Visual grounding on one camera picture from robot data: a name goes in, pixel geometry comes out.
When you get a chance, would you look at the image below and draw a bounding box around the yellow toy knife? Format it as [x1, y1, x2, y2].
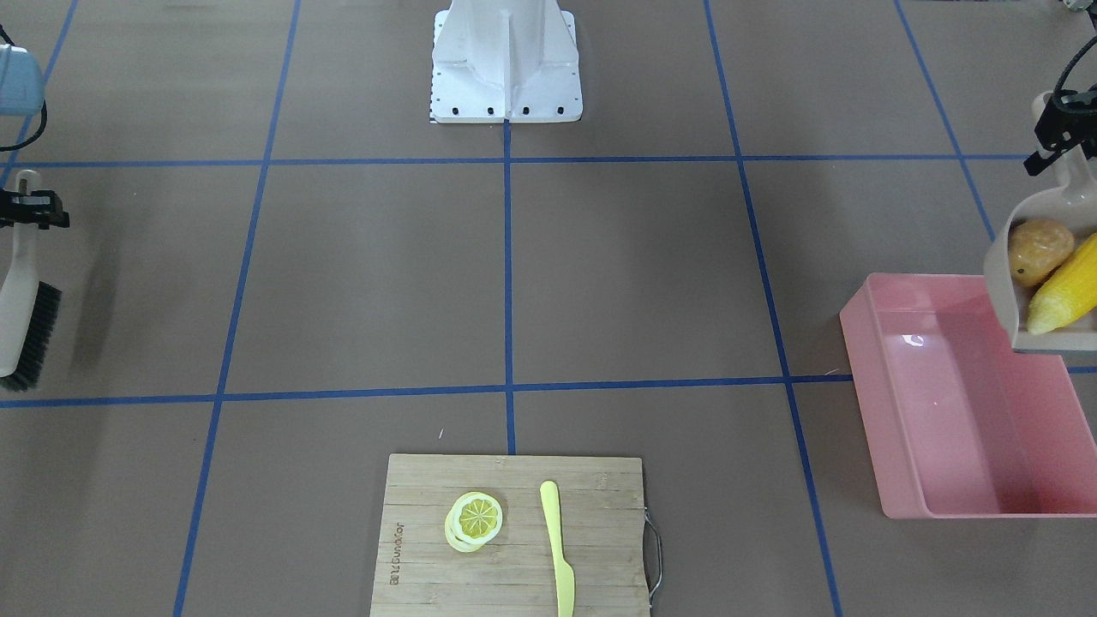
[538, 480, 576, 616]

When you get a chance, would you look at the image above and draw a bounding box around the bamboo cutting board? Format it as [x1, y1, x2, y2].
[369, 453, 651, 616]

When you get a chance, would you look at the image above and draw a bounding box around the yellow lemon slice toy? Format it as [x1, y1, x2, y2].
[443, 492, 504, 554]

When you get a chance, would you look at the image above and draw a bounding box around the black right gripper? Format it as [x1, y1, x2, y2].
[1, 190, 71, 229]

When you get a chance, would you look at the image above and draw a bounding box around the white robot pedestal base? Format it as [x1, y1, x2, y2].
[429, 1, 584, 124]

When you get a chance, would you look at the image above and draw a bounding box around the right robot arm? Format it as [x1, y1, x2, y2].
[1, 40, 70, 229]

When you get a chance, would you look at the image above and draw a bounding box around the yellow toy corn cob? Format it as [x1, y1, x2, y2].
[1026, 234, 1096, 335]

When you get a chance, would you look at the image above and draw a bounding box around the white hand brush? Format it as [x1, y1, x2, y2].
[1, 169, 63, 392]

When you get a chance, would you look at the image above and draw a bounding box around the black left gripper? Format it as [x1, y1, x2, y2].
[1026, 85, 1096, 176]

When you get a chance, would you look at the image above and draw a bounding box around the brown toy potato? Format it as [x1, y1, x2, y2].
[1007, 218, 1075, 289]

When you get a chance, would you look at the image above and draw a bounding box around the pink plastic bin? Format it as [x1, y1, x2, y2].
[840, 273, 1096, 519]

